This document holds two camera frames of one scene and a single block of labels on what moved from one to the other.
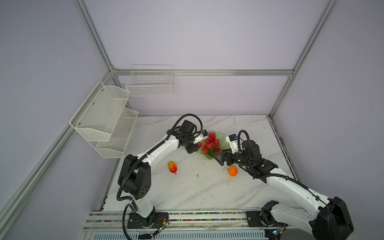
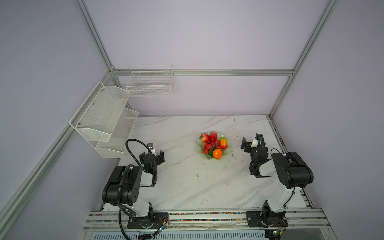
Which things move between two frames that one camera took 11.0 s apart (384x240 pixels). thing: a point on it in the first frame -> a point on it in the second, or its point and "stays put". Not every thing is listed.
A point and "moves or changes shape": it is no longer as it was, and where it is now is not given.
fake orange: (233, 171) moves or changes shape
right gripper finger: (222, 157) -> (246, 145)
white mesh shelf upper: (97, 117) stays put
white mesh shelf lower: (114, 148) stays put
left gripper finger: (199, 138) -> (162, 156)
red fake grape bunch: (208, 145) stays put
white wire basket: (151, 80) stays put
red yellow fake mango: (173, 167) -> (223, 143)
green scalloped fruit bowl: (224, 145) stays put
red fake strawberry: (212, 136) stays put
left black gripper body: (189, 146) -> (155, 171)
